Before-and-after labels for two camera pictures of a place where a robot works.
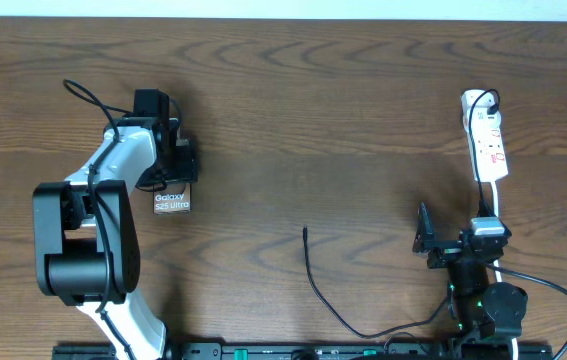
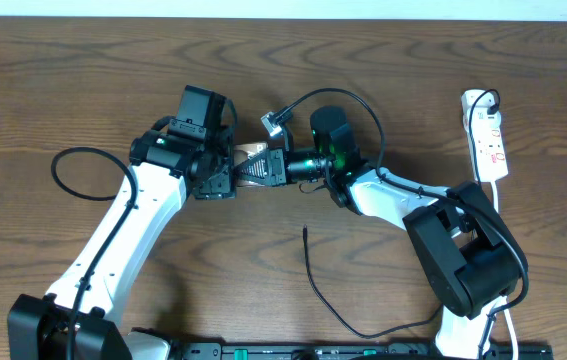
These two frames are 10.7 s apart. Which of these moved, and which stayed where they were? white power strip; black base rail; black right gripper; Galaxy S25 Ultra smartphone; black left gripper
Moved: black right gripper; black left gripper; Galaxy S25 Ultra smartphone
Stayed: white power strip; black base rail
